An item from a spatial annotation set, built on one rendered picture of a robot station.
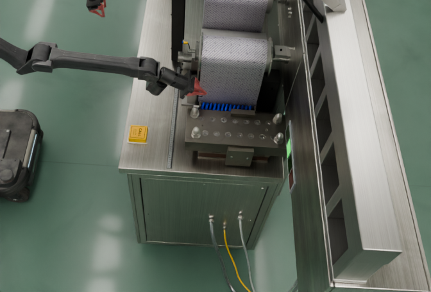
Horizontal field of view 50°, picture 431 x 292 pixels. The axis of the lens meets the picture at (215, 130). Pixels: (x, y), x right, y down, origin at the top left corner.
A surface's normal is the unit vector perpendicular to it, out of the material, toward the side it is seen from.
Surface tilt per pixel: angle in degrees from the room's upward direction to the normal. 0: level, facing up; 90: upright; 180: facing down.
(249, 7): 92
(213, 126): 0
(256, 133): 0
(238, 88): 90
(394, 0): 0
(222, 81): 90
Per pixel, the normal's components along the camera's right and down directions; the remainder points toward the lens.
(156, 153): 0.08, -0.57
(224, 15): -0.03, 0.84
